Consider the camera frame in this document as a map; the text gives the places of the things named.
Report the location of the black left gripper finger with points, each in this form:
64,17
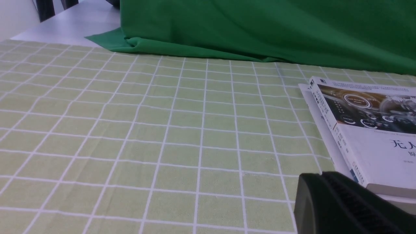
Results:
331,203

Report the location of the top white self-driving textbook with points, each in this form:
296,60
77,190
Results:
374,128

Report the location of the bottom white book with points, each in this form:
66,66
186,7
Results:
340,165

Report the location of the green backdrop cloth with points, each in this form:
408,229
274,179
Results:
364,35

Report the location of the green checkered tablecloth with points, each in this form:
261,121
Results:
97,142

